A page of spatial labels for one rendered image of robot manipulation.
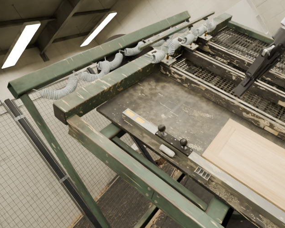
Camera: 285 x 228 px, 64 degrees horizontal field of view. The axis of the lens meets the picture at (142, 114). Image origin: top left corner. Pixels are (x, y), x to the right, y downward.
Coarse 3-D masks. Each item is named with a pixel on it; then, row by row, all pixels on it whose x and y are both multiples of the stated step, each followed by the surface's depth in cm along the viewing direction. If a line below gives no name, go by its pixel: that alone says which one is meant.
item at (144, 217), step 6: (180, 174) 231; (180, 180) 236; (150, 210) 202; (156, 210) 209; (228, 210) 161; (144, 216) 199; (150, 216) 204; (228, 216) 159; (138, 222) 196; (144, 222) 191; (222, 222) 154
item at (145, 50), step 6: (114, 36) 207; (120, 36) 211; (144, 42) 227; (144, 48) 225; (150, 48) 230; (114, 54) 201; (138, 54) 218; (102, 60) 192; (108, 60) 195; (126, 60) 206; (132, 60) 210; (120, 66) 201; (114, 96) 189
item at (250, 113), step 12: (168, 60) 159; (168, 72) 161; (180, 72) 156; (192, 84) 153; (204, 84) 152; (204, 96) 152; (216, 96) 147; (228, 96) 146; (228, 108) 145; (240, 108) 140; (252, 108) 139; (252, 120) 139; (264, 120) 134; (276, 120) 134
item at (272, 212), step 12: (132, 120) 123; (144, 120) 123; (144, 132) 121; (168, 144) 114; (180, 156) 113; (192, 156) 110; (204, 168) 106; (216, 168) 107; (216, 180) 105; (228, 180) 103; (240, 192) 100; (252, 192) 101; (252, 204) 99; (264, 204) 97; (264, 216) 98; (276, 216) 94
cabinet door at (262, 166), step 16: (224, 128) 131; (240, 128) 133; (224, 144) 122; (240, 144) 124; (256, 144) 126; (272, 144) 127; (208, 160) 113; (224, 160) 114; (240, 160) 116; (256, 160) 118; (272, 160) 119; (240, 176) 108; (256, 176) 110; (272, 176) 112; (256, 192) 104; (272, 192) 105
